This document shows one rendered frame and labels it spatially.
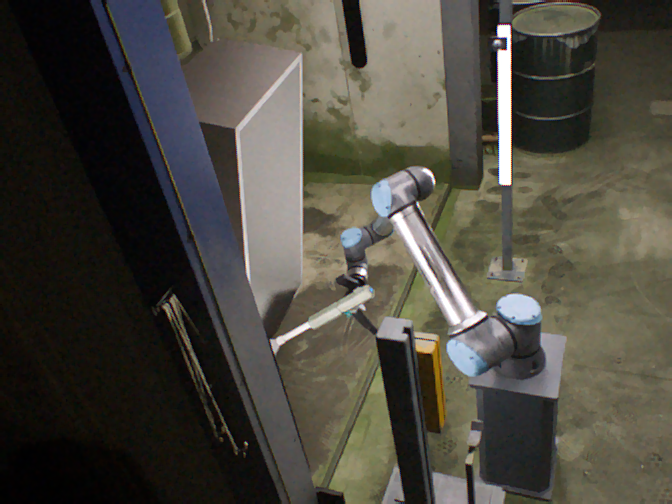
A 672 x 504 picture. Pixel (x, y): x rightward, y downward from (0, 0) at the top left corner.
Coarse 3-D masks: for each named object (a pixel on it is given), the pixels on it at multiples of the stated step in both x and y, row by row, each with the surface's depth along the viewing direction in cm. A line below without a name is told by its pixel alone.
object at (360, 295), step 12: (360, 288) 259; (348, 300) 261; (360, 300) 260; (324, 312) 267; (336, 312) 265; (360, 312) 267; (312, 324) 269; (324, 324) 269; (360, 324) 269; (288, 336) 276
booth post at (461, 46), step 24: (456, 0) 374; (456, 24) 383; (456, 48) 392; (456, 72) 401; (480, 72) 414; (456, 96) 411; (480, 96) 421; (456, 120) 421; (480, 120) 430; (456, 144) 432; (480, 144) 438; (456, 168) 443; (480, 168) 446
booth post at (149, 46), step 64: (64, 0) 111; (128, 0) 117; (64, 64) 120; (128, 128) 124; (192, 128) 139; (128, 192) 135; (192, 192) 141; (128, 256) 149; (192, 256) 143; (192, 320) 156; (256, 320) 173; (192, 384) 174; (256, 384) 176; (256, 448) 183
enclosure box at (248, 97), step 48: (240, 48) 249; (192, 96) 220; (240, 96) 221; (288, 96) 263; (240, 144) 285; (288, 144) 277; (240, 192) 222; (288, 192) 294; (240, 240) 236; (288, 240) 312; (288, 288) 325
